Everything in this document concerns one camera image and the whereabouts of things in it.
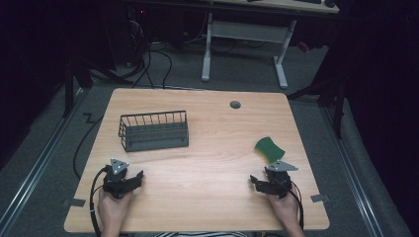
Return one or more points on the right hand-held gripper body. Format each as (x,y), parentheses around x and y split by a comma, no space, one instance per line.
(279,182)

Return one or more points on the green sponge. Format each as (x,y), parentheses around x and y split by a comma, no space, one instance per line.
(269,149)

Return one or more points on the person's striped clothing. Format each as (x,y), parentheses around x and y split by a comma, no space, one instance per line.
(201,234)

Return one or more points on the black computer mouse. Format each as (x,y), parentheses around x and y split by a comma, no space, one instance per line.
(330,3)

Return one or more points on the metal floor rail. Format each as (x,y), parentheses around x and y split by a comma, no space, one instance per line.
(39,161)
(354,174)

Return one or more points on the grey tape strip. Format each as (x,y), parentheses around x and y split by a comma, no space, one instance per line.
(76,202)
(319,198)

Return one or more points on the person's left hand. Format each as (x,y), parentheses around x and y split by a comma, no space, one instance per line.
(112,210)

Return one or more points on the black metal stand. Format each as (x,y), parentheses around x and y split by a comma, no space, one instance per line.
(70,85)
(332,95)

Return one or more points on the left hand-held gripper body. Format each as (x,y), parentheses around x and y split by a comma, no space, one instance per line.
(115,184)

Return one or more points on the white-legged desk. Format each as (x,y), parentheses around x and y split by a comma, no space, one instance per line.
(247,31)

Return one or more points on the person's right hand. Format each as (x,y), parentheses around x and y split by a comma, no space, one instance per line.
(286,208)

